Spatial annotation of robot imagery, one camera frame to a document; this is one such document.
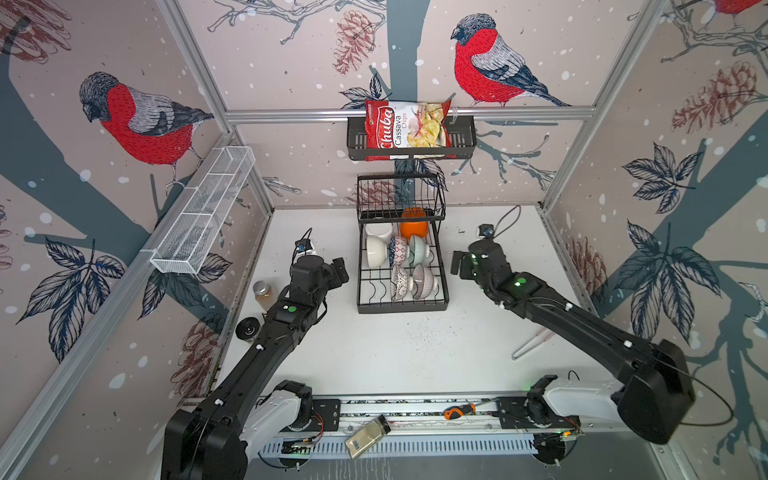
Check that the light green glazed bowl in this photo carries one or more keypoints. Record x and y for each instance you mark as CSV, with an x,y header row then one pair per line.
x,y
419,251

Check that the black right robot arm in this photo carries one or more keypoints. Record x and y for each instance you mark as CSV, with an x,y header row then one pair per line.
x,y
657,391

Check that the black wire dish rack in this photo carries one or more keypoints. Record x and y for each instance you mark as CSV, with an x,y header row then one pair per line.
x,y
382,198

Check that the black wall basket shelf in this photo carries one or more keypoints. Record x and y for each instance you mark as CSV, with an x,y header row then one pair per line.
x,y
454,139

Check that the white ceramic bowl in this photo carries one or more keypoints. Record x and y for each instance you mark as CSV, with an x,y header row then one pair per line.
x,y
382,231

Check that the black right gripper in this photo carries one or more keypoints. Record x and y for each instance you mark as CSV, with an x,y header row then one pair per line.
x,y
465,264

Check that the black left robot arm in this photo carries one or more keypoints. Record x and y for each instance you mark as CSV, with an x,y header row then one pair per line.
x,y
219,437

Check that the striped patterned bowl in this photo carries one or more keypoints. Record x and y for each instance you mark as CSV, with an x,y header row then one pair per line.
x,y
424,282

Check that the white wire wall shelf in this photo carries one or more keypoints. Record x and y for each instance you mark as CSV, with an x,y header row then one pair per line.
x,y
190,239

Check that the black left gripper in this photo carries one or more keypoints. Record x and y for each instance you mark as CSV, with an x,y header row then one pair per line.
x,y
335,278

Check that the orange glass bowl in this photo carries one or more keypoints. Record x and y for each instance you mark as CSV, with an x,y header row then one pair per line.
x,y
414,223

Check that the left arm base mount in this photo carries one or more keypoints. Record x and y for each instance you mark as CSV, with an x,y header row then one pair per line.
x,y
292,407

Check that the blue patterned bowl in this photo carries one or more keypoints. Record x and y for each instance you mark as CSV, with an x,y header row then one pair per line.
x,y
398,250

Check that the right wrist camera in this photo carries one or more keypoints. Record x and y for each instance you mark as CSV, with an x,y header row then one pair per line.
x,y
486,231

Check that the red cassava chips bag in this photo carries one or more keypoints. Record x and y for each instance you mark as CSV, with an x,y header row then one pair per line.
x,y
406,125

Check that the white bowl with brown pattern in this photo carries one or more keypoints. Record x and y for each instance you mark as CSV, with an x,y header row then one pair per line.
x,y
402,283

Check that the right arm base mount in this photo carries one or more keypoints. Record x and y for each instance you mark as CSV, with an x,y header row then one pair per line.
x,y
554,437

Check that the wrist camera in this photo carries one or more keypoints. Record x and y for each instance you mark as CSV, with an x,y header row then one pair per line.
x,y
486,231
304,247

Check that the small jar with brown contents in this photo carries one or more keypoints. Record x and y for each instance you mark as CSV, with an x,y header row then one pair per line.
x,y
264,294

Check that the beige electronic box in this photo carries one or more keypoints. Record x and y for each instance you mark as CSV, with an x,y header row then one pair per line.
x,y
367,436

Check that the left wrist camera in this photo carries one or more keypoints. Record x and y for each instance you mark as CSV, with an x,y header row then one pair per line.
x,y
304,247

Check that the orange handled screwdriver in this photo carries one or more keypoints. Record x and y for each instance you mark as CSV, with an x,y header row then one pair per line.
x,y
455,412

